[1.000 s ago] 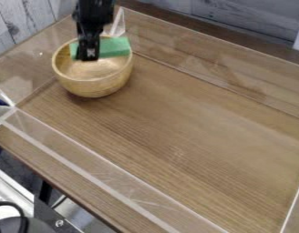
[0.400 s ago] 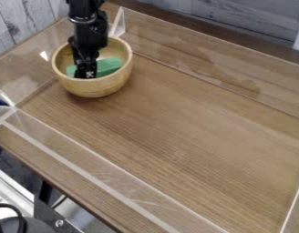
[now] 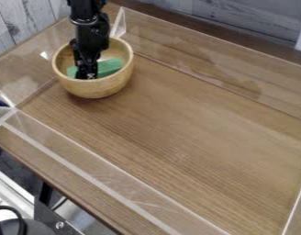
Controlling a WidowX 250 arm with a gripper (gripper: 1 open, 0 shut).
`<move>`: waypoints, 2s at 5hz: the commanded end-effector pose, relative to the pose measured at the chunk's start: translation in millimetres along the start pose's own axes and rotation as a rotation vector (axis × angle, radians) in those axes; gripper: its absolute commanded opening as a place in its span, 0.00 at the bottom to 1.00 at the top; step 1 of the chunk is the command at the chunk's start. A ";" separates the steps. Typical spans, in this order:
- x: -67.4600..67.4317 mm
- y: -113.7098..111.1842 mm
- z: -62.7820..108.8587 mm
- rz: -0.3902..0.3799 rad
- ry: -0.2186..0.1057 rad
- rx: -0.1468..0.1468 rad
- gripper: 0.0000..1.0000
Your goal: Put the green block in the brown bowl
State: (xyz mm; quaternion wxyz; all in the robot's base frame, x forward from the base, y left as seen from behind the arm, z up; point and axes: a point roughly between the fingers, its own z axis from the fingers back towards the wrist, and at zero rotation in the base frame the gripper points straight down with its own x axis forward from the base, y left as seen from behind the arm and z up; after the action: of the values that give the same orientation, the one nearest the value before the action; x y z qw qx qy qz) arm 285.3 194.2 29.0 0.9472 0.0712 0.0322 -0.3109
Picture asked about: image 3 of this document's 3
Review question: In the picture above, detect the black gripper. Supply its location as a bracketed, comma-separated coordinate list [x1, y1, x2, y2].
[68, 0, 111, 80]

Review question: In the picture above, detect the green rectangular block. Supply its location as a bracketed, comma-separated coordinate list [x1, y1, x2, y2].
[67, 58, 124, 78]

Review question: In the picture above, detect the light wooden bowl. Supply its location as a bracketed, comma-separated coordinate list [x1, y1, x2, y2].
[52, 38, 135, 99]

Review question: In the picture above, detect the black table leg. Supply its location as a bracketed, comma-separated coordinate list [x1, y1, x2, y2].
[39, 183, 54, 206]

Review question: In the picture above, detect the clear acrylic corner bracket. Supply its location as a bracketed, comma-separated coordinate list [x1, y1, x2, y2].
[111, 7, 127, 38]

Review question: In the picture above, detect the clear acrylic tray wall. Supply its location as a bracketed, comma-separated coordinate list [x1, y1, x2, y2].
[0, 6, 301, 235]

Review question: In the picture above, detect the black metal bracket with screw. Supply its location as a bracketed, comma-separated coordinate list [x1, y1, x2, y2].
[35, 204, 84, 235]

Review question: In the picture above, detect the black cable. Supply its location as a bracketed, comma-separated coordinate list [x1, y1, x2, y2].
[0, 205, 28, 235]

